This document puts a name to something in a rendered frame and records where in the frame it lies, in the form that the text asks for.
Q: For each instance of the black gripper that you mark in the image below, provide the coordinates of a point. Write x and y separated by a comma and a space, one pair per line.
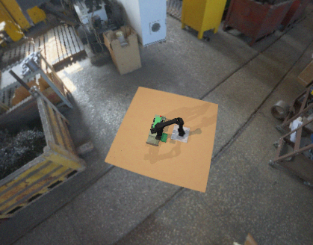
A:
158, 136

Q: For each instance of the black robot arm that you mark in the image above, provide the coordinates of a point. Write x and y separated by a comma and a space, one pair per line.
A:
160, 125

